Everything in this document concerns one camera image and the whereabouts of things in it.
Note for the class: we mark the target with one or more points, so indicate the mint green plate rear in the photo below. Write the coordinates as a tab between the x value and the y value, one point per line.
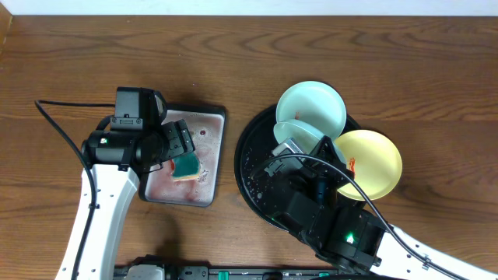
315	103

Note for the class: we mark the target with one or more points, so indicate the black rectangular soapy tray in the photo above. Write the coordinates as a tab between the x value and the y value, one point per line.
206	125

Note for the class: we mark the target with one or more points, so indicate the round black tray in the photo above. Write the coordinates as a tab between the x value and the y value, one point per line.
256	146

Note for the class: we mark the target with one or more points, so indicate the mint green plate front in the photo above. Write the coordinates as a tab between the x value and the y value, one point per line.
305	135

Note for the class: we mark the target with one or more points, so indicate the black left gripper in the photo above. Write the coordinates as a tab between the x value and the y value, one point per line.
179	140

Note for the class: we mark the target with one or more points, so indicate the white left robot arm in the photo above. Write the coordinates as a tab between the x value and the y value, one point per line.
104	202

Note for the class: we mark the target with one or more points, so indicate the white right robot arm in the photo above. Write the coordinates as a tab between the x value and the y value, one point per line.
405	257

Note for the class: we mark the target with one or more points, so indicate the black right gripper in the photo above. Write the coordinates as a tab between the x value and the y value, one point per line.
297	193

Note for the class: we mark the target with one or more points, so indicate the yellow plate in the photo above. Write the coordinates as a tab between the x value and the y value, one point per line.
374	159

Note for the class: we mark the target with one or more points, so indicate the green yellow sponge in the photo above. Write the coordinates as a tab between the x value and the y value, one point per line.
186	167

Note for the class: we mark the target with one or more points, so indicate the mint green plate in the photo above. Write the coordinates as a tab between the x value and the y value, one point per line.
305	135
315	103

